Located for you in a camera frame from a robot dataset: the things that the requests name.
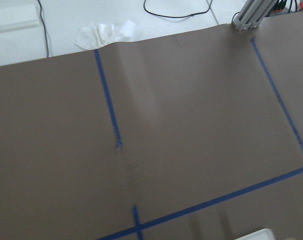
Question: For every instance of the white towel rack base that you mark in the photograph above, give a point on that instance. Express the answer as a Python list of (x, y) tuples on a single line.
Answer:
[(262, 234)]

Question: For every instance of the orange black connector block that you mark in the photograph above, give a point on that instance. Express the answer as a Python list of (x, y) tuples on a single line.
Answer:
[(285, 7)]

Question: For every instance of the white foam sheet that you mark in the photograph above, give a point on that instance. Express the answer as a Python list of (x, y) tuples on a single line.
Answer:
[(18, 18)]

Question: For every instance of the aluminium frame post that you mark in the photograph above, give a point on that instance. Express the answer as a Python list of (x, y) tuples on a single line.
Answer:
[(252, 14)]

